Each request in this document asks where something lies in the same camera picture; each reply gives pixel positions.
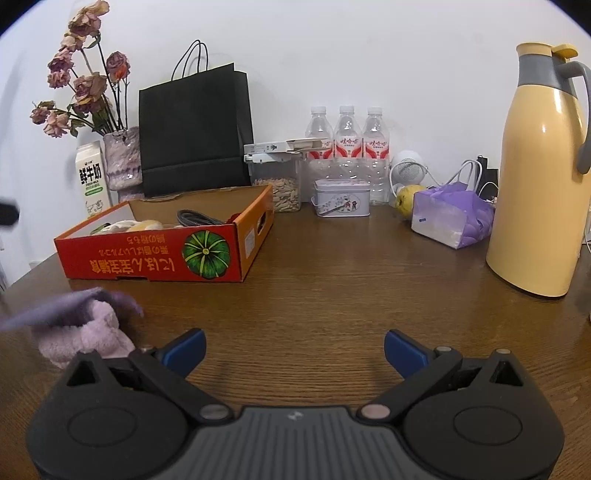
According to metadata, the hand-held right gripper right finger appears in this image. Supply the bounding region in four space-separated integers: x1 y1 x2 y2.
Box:
358 329 527 423

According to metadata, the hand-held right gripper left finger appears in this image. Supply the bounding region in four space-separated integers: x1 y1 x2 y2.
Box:
65 329 234 423

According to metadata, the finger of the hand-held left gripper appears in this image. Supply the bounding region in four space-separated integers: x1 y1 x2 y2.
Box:
0 198 20 227

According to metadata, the purple fluffy cloth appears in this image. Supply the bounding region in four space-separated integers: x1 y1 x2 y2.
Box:
38 299 137 370

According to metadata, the red cardboard box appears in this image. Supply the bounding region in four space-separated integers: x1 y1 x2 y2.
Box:
54 185 274 283

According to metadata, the purple woven pouch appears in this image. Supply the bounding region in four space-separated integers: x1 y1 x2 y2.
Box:
0 286 144 333

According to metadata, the white cloth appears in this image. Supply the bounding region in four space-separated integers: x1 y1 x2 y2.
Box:
90 220 134 236

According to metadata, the grey braided cable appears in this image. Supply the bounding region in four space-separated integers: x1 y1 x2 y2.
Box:
177 209 227 228

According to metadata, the white green milk carton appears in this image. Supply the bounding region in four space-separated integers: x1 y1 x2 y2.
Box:
75 142 112 220

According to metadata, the purple white vase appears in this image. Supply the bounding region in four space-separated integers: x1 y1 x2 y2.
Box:
102 127 143 191

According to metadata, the purple tissue pack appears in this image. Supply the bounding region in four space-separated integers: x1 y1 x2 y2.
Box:
411 182 496 250

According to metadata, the dried pink rose bouquet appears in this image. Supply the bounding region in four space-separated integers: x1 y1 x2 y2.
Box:
30 0 130 138

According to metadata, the yellow green pear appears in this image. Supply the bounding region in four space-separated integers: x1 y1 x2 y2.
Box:
394 185 426 215

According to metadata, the printed tin box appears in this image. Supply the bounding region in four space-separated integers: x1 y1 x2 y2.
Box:
310 178 371 217

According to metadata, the small white fan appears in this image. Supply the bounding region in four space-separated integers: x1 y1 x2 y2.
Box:
389 150 428 195

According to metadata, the clear seed container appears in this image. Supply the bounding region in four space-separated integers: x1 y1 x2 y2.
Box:
249 159 303 213

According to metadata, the black charger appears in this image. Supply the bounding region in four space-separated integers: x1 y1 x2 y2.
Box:
475 154 499 199

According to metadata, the black paper bag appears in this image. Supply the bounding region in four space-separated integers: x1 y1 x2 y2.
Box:
139 40 256 198

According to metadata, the yellow thermos jug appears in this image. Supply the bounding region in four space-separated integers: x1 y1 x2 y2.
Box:
486 41 591 297

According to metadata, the flat white box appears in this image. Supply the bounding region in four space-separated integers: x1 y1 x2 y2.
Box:
243 137 324 163

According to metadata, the white charging cable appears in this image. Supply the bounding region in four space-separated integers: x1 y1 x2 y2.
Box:
445 159 485 190

